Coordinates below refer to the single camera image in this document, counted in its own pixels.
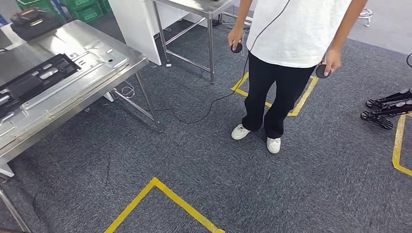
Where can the black round remote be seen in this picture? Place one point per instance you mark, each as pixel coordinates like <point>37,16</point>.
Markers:
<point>321,71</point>
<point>237,48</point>

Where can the stainless steel workbench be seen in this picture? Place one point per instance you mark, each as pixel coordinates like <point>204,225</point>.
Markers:
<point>64,41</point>

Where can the black bag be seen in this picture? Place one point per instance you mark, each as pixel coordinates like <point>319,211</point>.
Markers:
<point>32,24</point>

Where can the stainless steel table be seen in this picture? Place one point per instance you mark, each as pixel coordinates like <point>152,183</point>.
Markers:
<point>199,6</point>

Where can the green plastic crate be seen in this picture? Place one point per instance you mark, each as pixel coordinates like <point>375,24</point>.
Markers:
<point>35,4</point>
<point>87,12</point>
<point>77,3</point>

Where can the white board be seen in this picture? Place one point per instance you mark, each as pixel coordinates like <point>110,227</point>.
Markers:
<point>135,29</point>

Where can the person's hand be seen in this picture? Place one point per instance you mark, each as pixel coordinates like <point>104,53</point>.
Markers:
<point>333,61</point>
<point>235,36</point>

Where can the person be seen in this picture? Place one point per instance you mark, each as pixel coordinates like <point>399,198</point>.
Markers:
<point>289,38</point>

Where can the person's forearm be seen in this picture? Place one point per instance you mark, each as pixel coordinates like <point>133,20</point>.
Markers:
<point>349,22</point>
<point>244,13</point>

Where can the yellow floor tape square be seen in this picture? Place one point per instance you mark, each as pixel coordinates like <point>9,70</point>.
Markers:
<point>167,196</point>

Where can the stamped silver metal panel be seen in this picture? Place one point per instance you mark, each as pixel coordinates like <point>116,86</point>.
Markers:
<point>64,86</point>

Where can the chrome stool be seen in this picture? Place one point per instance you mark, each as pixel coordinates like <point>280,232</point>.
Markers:
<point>365,13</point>

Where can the black and silver humanoid robot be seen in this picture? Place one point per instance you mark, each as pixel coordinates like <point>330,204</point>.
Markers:
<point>386,109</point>

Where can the long black plastic panel part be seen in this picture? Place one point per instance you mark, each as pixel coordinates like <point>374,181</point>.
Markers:
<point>32,80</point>

